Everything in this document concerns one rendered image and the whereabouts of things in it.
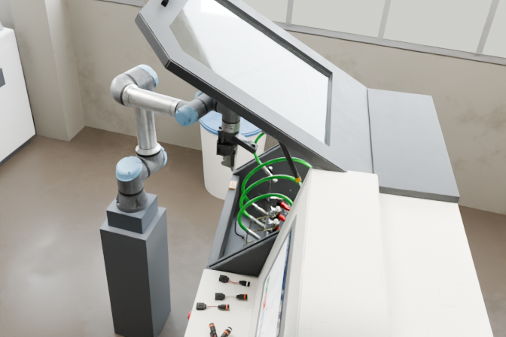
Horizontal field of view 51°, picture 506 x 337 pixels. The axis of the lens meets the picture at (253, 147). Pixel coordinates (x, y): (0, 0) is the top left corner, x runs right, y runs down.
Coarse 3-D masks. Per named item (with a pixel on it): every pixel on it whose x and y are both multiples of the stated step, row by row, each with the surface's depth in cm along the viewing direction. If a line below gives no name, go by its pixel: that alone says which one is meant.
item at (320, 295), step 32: (320, 192) 165; (352, 192) 166; (288, 224) 181; (320, 224) 153; (352, 224) 154; (320, 256) 143; (352, 256) 144; (384, 256) 145; (320, 288) 134; (352, 288) 134; (384, 288) 135; (256, 320) 181; (288, 320) 134; (320, 320) 126; (352, 320) 126; (384, 320) 127
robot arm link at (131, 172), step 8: (120, 160) 243; (128, 160) 243; (136, 160) 243; (120, 168) 239; (128, 168) 239; (136, 168) 239; (144, 168) 244; (120, 176) 239; (128, 176) 238; (136, 176) 239; (144, 176) 244; (120, 184) 241; (128, 184) 240; (136, 184) 242; (128, 192) 243; (136, 192) 244
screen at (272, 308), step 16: (288, 240) 168; (288, 256) 160; (272, 272) 179; (288, 272) 152; (272, 288) 169; (288, 288) 146; (272, 304) 160; (272, 320) 152; (256, 336) 168; (272, 336) 145
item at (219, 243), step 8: (232, 176) 267; (232, 192) 257; (232, 200) 252; (224, 208) 246; (232, 208) 248; (224, 216) 242; (232, 216) 256; (224, 224) 238; (216, 232) 233; (224, 232) 234; (216, 240) 229; (224, 240) 237; (216, 248) 225; (224, 248) 241; (216, 256) 222; (208, 264) 218
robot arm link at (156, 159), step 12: (132, 72) 225; (144, 72) 228; (144, 84) 226; (156, 84) 234; (144, 120) 238; (144, 132) 241; (144, 144) 244; (156, 144) 248; (144, 156) 246; (156, 156) 248; (156, 168) 251
